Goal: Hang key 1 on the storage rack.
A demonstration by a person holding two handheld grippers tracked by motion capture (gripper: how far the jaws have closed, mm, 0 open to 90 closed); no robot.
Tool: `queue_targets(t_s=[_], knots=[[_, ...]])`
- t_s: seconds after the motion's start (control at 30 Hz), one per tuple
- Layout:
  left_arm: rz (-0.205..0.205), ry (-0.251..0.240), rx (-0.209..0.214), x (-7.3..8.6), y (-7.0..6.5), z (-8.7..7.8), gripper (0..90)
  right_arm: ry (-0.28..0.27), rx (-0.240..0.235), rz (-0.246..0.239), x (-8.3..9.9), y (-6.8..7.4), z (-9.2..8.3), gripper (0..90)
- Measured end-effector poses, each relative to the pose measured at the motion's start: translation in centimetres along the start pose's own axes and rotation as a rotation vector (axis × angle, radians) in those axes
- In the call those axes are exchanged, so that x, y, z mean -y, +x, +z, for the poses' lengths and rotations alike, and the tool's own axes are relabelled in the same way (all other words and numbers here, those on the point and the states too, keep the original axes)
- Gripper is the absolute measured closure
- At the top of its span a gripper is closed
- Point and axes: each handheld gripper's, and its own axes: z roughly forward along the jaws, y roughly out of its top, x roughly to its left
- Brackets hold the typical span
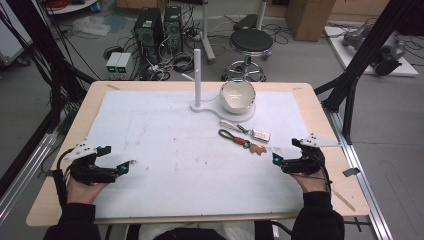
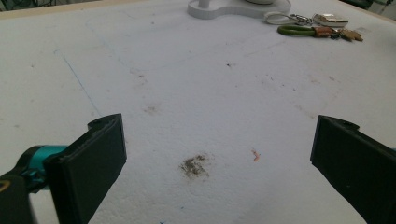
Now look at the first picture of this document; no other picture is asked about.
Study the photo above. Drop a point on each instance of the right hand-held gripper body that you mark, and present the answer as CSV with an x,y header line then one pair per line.
x,y
305,165

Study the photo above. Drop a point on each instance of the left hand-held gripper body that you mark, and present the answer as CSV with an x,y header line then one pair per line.
x,y
83,168

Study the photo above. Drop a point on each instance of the white stand with post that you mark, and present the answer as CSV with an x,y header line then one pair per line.
x,y
197,76

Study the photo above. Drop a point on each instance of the person's right hand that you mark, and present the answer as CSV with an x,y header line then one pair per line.
x,y
311,183

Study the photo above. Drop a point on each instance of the person's left hand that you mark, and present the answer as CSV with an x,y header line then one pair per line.
x,y
81,193

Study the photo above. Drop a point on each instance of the grey tape piece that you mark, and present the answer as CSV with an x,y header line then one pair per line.
x,y
351,172

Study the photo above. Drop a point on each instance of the thin wooden strip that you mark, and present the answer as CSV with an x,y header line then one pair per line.
x,y
343,200

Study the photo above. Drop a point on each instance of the white power supply unit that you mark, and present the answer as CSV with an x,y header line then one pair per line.
x,y
124,65
112,65

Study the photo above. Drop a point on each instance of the white floor board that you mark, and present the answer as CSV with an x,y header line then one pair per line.
x,y
350,58

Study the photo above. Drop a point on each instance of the person's lap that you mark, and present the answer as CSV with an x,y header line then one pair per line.
x,y
200,233

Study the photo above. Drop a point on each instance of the black round stool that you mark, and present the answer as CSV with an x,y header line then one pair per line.
x,y
250,40

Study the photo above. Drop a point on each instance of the black computer tower green sticker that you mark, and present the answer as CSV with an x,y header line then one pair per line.
x,y
148,33

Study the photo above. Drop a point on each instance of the clear plastic sheet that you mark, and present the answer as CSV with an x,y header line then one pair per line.
x,y
90,25

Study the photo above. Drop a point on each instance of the grey robot device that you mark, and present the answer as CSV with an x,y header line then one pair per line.
x,y
388,50

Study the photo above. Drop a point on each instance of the black flat device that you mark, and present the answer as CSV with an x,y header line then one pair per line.
x,y
245,21

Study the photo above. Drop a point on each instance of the desk with white legs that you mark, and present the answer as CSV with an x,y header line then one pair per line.
x,y
204,26

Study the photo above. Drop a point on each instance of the aluminium rail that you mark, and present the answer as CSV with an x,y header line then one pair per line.
x,y
23,180
366,186

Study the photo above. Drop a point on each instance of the black metal frame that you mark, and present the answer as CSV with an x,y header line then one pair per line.
x,y
363,56
50,60

